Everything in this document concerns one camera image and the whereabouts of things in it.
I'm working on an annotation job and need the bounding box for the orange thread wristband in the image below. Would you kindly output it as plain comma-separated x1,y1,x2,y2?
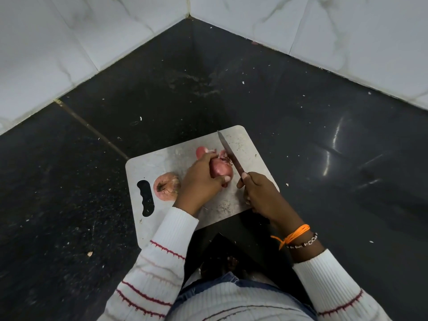
270,224,311,251

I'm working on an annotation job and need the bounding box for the white striped sweater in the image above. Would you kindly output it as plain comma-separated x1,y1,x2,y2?
165,282,317,321

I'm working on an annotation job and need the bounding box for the person's right forearm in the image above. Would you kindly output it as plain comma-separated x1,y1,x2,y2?
277,225,392,321

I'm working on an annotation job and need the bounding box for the person's left forearm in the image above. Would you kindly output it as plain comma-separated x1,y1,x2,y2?
99,207,200,321

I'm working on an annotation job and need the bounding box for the red onion with dry roots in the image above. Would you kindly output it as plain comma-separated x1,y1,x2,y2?
153,172,182,202

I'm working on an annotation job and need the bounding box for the black-handled kitchen knife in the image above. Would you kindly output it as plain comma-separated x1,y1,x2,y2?
217,130,248,177

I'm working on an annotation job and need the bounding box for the person's left hand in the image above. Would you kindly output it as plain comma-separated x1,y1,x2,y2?
173,152,232,217

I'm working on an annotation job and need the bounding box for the person's right hand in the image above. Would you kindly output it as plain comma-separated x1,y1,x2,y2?
236,172,303,233

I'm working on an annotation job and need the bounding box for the beaded bracelet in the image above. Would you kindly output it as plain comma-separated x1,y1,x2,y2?
287,232,318,250

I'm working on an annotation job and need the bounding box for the steel cutting board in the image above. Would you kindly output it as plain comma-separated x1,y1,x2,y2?
125,125,280,250

